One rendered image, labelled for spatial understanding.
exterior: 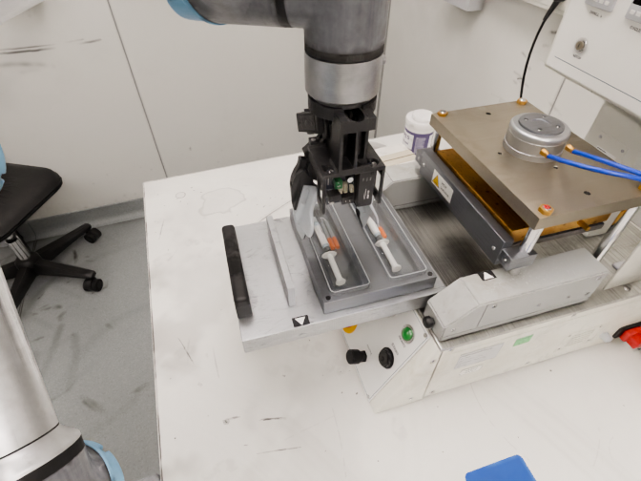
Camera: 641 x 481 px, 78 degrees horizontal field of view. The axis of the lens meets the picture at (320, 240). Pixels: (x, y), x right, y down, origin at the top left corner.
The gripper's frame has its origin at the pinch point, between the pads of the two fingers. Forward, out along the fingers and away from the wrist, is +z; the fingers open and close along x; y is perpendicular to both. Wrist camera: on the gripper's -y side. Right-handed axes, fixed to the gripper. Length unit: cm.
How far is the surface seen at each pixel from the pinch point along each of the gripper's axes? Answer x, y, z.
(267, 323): -11.6, 9.2, 7.0
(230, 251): -14.6, -1.4, 3.0
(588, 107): 84, -37, 12
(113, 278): -73, -99, 105
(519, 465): 21.3, 30.2, 28.7
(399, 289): 6.8, 9.9, 5.4
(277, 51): 20, -150, 30
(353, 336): 3.6, 3.7, 25.9
